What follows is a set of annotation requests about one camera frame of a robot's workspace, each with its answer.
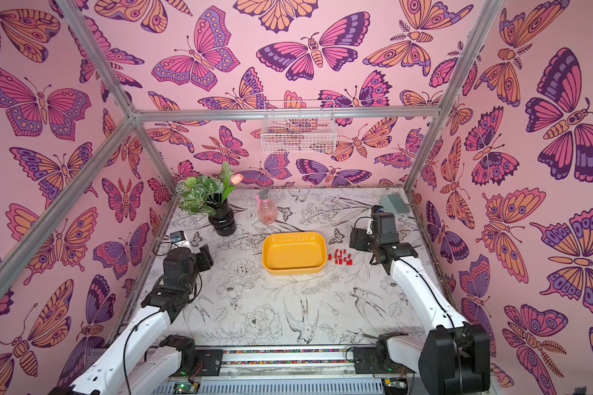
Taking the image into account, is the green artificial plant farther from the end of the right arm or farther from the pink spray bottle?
the end of the right arm

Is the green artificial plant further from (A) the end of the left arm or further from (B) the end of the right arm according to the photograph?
(B) the end of the right arm

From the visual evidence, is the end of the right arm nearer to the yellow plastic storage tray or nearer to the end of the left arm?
the yellow plastic storage tray

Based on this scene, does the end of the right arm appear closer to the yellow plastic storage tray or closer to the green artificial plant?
the yellow plastic storage tray

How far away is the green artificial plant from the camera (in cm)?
85

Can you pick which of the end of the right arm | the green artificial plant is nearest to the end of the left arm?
the green artificial plant

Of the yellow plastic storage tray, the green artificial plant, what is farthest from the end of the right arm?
the green artificial plant
